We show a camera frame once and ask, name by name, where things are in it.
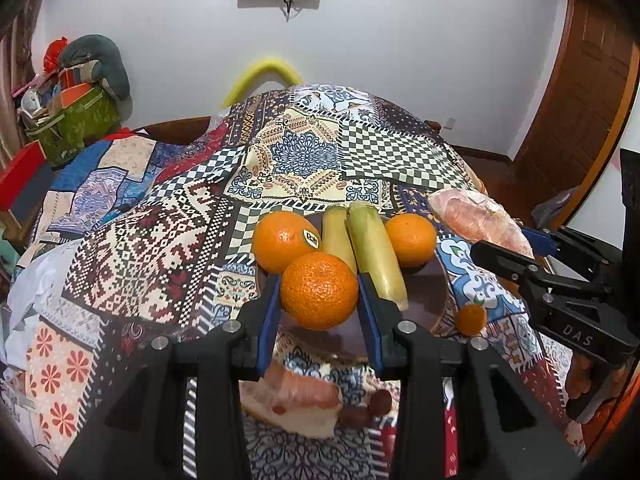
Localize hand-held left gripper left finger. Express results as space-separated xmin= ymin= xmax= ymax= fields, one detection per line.
xmin=56 ymin=273 xmax=282 ymax=480

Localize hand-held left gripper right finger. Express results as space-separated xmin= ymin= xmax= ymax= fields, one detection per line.
xmin=358 ymin=273 xmax=585 ymax=480

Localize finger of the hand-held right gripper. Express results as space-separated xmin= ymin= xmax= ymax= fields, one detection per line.
xmin=469 ymin=239 xmax=552 ymax=307
xmin=521 ymin=226 xmax=614 ymax=282

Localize peeled pomelo segment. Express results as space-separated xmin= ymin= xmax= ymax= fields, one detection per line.
xmin=428 ymin=188 xmax=536 ymax=260

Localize purple round plate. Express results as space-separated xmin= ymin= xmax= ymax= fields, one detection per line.
xmin=257 ymin=212 xmax=449 ymax=362

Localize large plain orange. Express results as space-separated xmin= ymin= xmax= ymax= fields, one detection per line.
xmin=280 ymin=252 xmax=360 ymax=331

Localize yellow sugarcane piece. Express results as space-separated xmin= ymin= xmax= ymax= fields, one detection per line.
xmin=320 ymin=204 xmax=359 ymax=276
xmin=347 ymin=200 xmax=409 ymax=312

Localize large orange with sticker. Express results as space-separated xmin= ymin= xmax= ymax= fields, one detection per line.
xmin=251 ymin=210 xmax=321 ymax=275

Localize small tangerine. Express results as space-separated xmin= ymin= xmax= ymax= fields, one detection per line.
xmin=455 ymin=303 xmax=488 ymax=336
xmin=384 ymin=213 xmax=438 ymax=268

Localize pomelo slice with rind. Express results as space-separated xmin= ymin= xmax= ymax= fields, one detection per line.
xmin=239 ymin=359 xmax=344 ymax=439

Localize red dates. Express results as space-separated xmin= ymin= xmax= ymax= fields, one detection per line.
xmin=340 ymin=389 xmax=394 ymax=430

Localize wooden door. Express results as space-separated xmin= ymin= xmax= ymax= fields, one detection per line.
xmin=514 ymin=0 xmax=638 ymax=213

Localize patchwork tablecloth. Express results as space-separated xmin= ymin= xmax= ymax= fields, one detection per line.
xmin=20 ymin=84 xmax=587 ymax=480

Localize wooden headboard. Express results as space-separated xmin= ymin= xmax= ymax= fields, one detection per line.
xmin=134 ymin=117 xmax=214 ymax=147

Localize blue patchwork quilt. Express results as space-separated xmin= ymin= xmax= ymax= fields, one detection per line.
xmin=30 ymin=132 xmax=168 ymax=243

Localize white crumpled cloth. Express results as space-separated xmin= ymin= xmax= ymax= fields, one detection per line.
xmin=0 ymin=247 xmax=77 ymax=373

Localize yellow foam tube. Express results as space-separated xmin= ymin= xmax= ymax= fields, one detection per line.
xmin=219 ymin=58 xmax=304 ymax=109

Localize green storage bag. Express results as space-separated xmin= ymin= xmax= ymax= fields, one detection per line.
xmin=24 ymin=87 xmax=122 ymax=167

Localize red box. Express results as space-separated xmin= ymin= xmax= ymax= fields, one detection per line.
xmin=0 ymin=140 xmax=52 ymax=212

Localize orange cardboard box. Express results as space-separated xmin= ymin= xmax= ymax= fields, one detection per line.
xmin=58 ymin=82 xmax=99 ymax=107

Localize grey pillow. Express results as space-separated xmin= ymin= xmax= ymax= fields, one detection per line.
xmin=58 ymin=34 xmax=132 ymax=102

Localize red plastic bag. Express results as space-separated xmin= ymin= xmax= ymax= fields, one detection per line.
xmin=43 ymin=37 xmax=69 ymax=74

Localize striped brown curtain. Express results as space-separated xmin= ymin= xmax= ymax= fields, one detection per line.
xmin=0 ymin=0 xmax=49 ymax=171

